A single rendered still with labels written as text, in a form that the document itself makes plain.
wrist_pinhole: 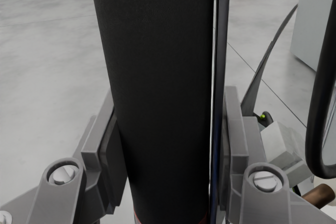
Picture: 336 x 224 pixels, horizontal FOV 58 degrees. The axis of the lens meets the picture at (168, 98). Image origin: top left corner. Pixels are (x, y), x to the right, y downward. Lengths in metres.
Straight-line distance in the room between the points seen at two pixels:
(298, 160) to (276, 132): 0.06
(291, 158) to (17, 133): 2.42
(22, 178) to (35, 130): 0.51
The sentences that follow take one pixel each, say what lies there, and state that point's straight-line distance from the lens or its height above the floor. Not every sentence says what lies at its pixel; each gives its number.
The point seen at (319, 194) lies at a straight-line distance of 0.26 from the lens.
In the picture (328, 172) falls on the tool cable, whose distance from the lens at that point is 0.23.
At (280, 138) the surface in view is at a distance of 0.61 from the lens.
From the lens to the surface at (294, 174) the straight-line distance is 0.62.
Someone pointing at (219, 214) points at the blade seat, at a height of 1.20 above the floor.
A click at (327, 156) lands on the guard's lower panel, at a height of 0.31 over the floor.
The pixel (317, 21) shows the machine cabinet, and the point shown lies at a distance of 3.16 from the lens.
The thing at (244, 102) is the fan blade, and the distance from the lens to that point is 0.38.
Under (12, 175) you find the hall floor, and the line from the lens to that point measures 2.42.
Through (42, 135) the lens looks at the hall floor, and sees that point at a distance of 2.65.
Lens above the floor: 1.56
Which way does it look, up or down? 34 degrees down
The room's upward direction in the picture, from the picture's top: 4 degrees counter-clockwise
